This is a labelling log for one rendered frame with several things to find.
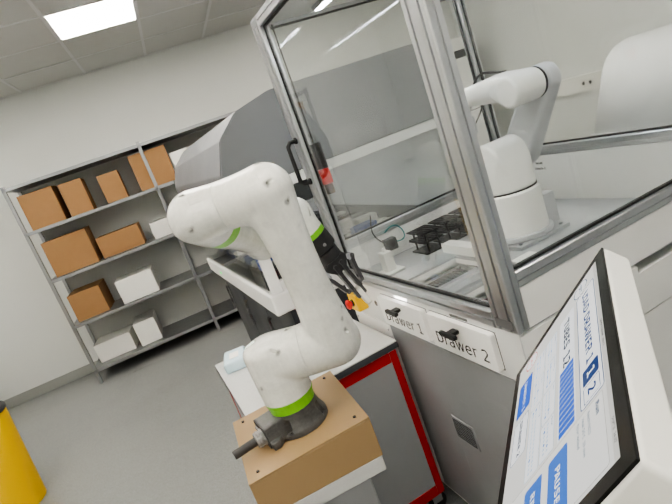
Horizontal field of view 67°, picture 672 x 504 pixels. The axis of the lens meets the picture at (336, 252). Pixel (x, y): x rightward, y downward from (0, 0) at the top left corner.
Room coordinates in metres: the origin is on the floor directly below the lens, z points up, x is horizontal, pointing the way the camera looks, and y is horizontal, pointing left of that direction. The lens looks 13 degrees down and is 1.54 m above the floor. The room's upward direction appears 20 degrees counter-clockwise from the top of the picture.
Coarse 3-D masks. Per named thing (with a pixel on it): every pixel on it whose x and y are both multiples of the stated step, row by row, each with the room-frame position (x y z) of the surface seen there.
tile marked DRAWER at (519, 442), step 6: (528, 414) 0.70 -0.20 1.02; (522, 420) 0.71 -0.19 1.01; (522, 426) 0.70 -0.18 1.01; (516, 432) 0.71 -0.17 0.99; (522, 432) 0.68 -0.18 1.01; (516, 438) 0.69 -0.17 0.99; (522, 438) 0.67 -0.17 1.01; (516, 444) 0.68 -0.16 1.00; (522, 444) 0.65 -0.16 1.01; (516, 450) 0.66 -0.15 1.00; (522, 450) 0.64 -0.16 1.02; (516, 456) 0.65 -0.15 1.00; (510, 468) 0.65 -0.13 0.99
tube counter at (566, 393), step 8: (568, 352) 0.68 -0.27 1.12; (560, 360) 0.69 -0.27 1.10; (568, 360) 0.66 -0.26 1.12; (560, 368) 0.67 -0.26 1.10; (568, 368) 0.64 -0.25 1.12; (560, 376) 0.65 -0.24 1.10; (568, 376) 0.62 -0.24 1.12; (560, 384) 0.64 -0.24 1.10; (568, 384) 0.61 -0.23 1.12; (560, 392) 0.62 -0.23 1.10; (568, 392) 0.59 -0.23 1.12; (560, 400) 0.60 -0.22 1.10; (568, 400) 0.58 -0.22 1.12; (560, 408) 0.59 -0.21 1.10; (568, 408) 0.56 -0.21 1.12; (560, 416) 0.57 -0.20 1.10; (568, 416) 0.55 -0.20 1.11; (560, 424) 0.56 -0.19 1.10; (568, 424) 0.53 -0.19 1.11; (560, 432) 0.54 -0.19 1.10
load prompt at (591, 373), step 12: (588, 288) 0.75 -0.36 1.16; (588, 300) 0.72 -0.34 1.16; (588, 312) 0.69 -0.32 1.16; (588, 324) 0.66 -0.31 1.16; (588, 336) 0.63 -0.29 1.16; (588, 348) 0.61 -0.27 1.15; (600, 348) 0.57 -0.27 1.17; (588, 360) 0.58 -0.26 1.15; (600, 360) 0.55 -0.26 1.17; (588, 372) 0.56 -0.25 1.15; (600, 372) 0.53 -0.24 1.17; (588, 384) 0.54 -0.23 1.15; (600, 384) 0.51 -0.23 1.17; (588, 396) 0.52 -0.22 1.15
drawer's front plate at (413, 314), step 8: (384, 296) 1.70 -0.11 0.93; (384, 304) 1.69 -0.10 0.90; (392, 304) 1.63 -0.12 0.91; (400, 304) 1.58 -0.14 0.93; (408, 304) 1.55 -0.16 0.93; (384, 312) 1.72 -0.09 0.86; (400, 312) 1.59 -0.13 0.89; (408, 312) 1.54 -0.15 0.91; (416, 312) 1.49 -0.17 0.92; (424, 312) 1.47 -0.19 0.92; (392, 320) 1.67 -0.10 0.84; (400, 320) 1.61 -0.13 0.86; (408, 320) 1.56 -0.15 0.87; (416, 320) 1.51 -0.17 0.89; (424, 320) 1.46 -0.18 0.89; (400, 328) 1.63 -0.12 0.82; (408, 328) 1.58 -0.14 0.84; (416, 328) 1.52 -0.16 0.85; (424, 328) 1.47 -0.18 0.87; (424, 336) 1.49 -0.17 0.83; (432, 336) 1.47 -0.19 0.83
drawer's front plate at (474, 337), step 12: (432, 312) 1.42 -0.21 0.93; (432, 324) 1.42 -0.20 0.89; (444, 324) 1.35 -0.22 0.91; (456, 324) 1.29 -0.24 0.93; (468, 324) 1.26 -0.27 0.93; (468, 336) 1.25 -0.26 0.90; (480, 336) 1.20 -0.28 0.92; (492, 336) 1.17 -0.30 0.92; (456, 348) 1.33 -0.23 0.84; (468, 348) 1.27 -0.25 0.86; (480, 348) 1.22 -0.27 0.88; (492, 348) 1.17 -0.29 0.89; (480, 360) 1.23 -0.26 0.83; (492, 360) 1.18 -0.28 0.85
